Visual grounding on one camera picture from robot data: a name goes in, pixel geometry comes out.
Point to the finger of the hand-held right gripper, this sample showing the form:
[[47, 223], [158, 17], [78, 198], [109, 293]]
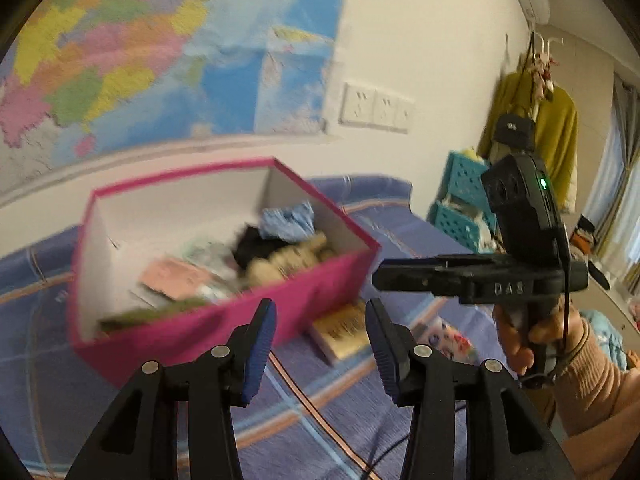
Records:
[[415, 275]]

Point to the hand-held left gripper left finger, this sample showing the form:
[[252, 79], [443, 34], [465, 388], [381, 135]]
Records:
[[260, 350]]

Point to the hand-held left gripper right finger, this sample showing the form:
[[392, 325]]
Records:
[[382, 350]]

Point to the pink cardboard box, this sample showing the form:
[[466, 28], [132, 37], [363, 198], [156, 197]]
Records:
[[225, 330]]

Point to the beige plush toy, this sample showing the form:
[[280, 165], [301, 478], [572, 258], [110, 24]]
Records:
[[285, 260]]

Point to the black cloth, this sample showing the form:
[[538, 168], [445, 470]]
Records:
[[255, 250]]

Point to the white tissue packet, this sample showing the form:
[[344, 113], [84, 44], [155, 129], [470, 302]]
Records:
[[210, 252]]

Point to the pink floral tissue packet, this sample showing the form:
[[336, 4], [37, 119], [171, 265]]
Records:
[[450, 342], [172, 275]]

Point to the blue knitted cloth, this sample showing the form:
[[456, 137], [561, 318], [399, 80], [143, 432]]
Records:
[[287, 220]]

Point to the person's right hand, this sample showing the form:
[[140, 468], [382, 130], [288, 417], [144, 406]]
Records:
[[510, 340]]

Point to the teal plastic basket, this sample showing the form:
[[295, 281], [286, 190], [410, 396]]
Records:
[[465, 177], [452, 227]]

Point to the black cap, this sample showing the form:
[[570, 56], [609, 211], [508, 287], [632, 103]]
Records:
[[512, 132]]

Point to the yellow coat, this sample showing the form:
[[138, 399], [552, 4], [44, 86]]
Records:
[[557, 130]]

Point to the blue plaid bed sheet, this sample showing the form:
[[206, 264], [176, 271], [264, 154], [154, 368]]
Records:
[[310, 435]]

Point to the light curtain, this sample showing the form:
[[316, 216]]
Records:
[[620, 170]]

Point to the green cloth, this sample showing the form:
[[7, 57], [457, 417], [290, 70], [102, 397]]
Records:
[[150, 312]]

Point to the floral scarf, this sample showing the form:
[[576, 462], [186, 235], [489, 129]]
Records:
[[541, 77]]

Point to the light blue cloth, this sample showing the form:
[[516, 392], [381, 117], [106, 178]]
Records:
[[602, 332]]

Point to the white wall socket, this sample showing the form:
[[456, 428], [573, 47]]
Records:
[[395, 112], [357, 104]]

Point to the colourful wall map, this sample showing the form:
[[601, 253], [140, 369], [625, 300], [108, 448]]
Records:
[[125, 60]]

